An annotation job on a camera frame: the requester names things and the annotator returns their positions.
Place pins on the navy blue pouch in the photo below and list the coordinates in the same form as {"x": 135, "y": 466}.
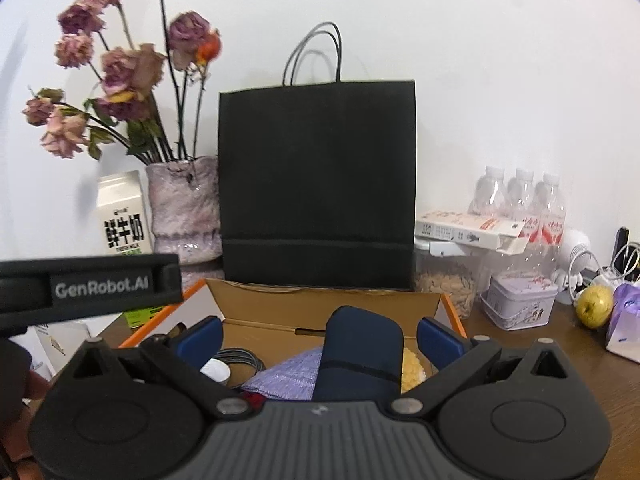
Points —
{"x": 361, "y": 358}

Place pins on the white cloth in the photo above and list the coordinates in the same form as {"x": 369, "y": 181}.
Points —
{"x": 60, "y": 341}

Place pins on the white small desk fan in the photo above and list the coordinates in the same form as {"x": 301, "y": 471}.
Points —
{"x": 573, "y": 257}

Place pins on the clear container with grains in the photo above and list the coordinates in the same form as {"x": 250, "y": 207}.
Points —
{"x": 447, "y": 268}

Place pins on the black paper shopping bag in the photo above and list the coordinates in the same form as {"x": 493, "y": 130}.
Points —
{"x": 317, "y": 184}

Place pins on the person's left hand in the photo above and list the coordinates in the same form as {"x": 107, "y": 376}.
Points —
{"x": 16, "y": 454}

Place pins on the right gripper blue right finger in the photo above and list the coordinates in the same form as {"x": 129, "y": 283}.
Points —
{"x": 439, "y": 343}

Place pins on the white green milk carton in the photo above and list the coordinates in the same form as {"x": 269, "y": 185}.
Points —
{"x": 121, "y": 210}

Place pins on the middle clear water bottle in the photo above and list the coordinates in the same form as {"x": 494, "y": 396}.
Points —
{"x": 523, "y": 205}

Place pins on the right clear water bottle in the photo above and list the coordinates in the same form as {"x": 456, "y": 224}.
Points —
{"x": 552, "y": 215}

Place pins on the dried pink rose bouquet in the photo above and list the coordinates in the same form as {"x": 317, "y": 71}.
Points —
{"x": 139, "y": 99}

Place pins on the left clear water bottle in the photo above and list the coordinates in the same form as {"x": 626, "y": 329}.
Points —
{"x": 490, "y": 198}

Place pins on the red cardboard pumpkin box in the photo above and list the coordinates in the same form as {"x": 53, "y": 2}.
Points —
{"x": 276, "y": 322}

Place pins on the pink marbled vase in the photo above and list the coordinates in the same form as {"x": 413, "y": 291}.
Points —
{"x": 185, "y": 216}

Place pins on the small printed tin box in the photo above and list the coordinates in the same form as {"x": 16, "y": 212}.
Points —
{"x": 516, "y": 300}

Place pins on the clear water bottle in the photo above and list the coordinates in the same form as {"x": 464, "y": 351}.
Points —
{"x": 490, "y": 198}
{"x": 552, "y": 215}
{"x": 523, "y": 205}

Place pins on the purple white gift bag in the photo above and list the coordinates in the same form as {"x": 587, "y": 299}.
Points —
{"x": 623, "y": 337}

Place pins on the purple knit cloth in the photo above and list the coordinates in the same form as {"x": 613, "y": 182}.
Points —
{"x": 291, "y": 380}

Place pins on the white red flat carton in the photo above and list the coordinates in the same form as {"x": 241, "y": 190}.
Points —
{"x": 490, "y": 233}

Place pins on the yellow white plush hamster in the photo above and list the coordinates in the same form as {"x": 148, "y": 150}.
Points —
{"x": 413, "y": 373}

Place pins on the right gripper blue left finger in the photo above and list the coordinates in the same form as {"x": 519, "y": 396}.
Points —
{"x": 200, "y": 342}

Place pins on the yellow green apple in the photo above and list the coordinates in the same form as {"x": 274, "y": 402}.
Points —
{"x": 594, "y": 306}

